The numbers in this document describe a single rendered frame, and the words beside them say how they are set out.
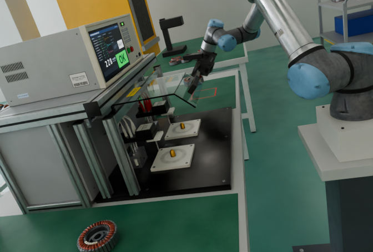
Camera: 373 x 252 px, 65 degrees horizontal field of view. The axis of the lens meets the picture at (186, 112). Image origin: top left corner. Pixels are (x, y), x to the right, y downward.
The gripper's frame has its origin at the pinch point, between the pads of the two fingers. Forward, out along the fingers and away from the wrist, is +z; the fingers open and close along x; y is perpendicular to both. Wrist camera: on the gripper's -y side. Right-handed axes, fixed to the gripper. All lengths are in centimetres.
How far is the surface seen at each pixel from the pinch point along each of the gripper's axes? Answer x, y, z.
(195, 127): -32.0, 15.7, 4.4
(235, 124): -24.0, 31.0, -1.0
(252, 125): 108, 41, 69
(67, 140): -82, -12, -4
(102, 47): -60, -18, -28
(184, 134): -38.6, 13.1, 6.1
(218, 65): 99, -8, 23
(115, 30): -46, -23, -29
